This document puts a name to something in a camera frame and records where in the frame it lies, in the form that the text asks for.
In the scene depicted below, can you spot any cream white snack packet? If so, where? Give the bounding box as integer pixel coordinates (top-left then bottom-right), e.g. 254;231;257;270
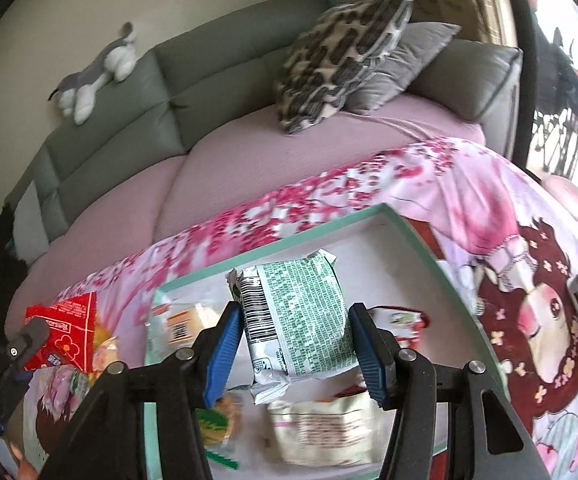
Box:
266;392;387;466

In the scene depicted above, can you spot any light grey cushion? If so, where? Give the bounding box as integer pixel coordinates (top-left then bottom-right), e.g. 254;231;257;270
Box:
13;180;50;261

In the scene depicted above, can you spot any pink round cushion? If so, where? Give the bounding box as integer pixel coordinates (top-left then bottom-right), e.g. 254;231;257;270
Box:
541;175;578;231

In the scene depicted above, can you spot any pink sofa cover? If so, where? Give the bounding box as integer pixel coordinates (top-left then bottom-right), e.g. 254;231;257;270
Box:
6;95;487;321

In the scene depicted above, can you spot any pink printed blanket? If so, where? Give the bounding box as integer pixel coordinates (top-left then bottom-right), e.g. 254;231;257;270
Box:
19;136;578;480

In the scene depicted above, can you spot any orange yellow bread packet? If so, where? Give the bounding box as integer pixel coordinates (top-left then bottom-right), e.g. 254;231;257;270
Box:
91;325;120;371

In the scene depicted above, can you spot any teal shallow cardboard box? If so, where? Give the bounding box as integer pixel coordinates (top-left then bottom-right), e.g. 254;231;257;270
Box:
141;202;512;480

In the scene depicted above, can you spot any pink printed snack packet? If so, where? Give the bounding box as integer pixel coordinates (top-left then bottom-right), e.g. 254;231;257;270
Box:
39;365;94;411

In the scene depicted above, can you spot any black metal rack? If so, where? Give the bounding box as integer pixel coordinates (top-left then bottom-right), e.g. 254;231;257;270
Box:
531;27;578;176

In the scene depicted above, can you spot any grey sofa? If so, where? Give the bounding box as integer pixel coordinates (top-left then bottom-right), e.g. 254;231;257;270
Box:
6;0;524;261

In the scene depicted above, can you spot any green yellow snack packet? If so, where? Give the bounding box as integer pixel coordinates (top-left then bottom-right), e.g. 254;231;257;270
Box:
196;392;244;471

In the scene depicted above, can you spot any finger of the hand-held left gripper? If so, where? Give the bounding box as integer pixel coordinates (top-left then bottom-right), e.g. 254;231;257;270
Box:
0;318;50;376

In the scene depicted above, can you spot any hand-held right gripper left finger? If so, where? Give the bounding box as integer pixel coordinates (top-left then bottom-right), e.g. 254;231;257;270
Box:
39;301;244;480

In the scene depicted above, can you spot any grey white plush toy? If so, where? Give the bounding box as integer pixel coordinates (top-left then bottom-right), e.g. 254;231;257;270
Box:
48;22;138;125

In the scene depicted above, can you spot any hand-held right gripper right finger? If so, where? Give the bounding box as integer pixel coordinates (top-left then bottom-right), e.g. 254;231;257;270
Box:
347;302;552;480

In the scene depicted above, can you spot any grey pillow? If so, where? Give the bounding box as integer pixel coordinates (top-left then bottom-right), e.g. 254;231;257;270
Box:
344;22;462;115

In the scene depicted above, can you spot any black white patterned pillow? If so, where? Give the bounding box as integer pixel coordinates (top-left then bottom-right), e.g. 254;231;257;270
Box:
275;0;414;135

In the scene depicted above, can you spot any white packet with orange label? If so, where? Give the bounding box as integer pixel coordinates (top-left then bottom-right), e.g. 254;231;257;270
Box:
146;302;224;366

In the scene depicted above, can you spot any small red snack packet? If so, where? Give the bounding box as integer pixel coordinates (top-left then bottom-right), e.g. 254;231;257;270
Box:
369;306;432;351

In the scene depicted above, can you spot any green white snack packet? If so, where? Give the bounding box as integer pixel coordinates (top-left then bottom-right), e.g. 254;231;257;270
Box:
226;249;354;406

